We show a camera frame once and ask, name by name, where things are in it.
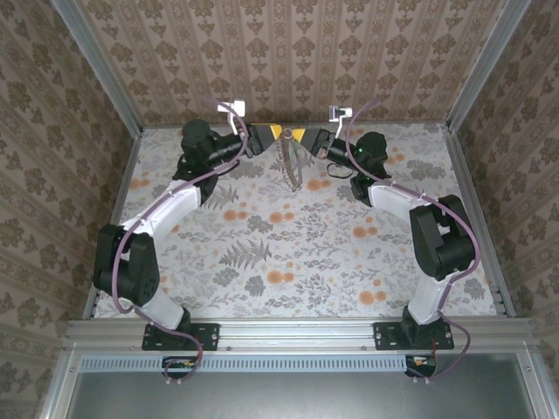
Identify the grey slotted cable duct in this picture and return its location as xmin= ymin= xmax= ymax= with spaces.
xmin=80 ymin=354 xmax=414 ymax=373

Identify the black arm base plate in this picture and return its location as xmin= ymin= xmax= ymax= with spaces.
xmin=141 ymin=321 xmax=220 ymax=352
xmin=373 ymin=321 xmax=455 ymax=352

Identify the grey metal panel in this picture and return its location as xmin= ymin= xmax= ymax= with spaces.
xmin=65 ymin=370 xmax=541 ymax=419

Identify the floral table mat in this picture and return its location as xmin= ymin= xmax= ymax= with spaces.
xmin=93 ymin=123 xmax=499 ymax=319

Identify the aluminium back rail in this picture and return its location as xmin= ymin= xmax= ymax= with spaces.
xmin=140 ymin=121 xmax=450 ymax=131

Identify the thin black cable loop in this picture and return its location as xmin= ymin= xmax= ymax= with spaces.
xmin=327 ymin=161 xmax=357 ymax=178

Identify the aluminium side rail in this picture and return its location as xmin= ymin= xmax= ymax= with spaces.
xmin=82 ymin=128 xmax=144 ymax=322
xmin=439 ymin=123 xmax=513 ymax=318

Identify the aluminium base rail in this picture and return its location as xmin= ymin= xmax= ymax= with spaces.
xmin=65 ymin=318 xmax=532 ymax=354

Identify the aluminium corner post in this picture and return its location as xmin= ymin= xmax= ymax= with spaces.
xmin=52 ymin=0 xmax=145 ymax=136
xmin=447 ymin=0 xmax=532 ymax=132

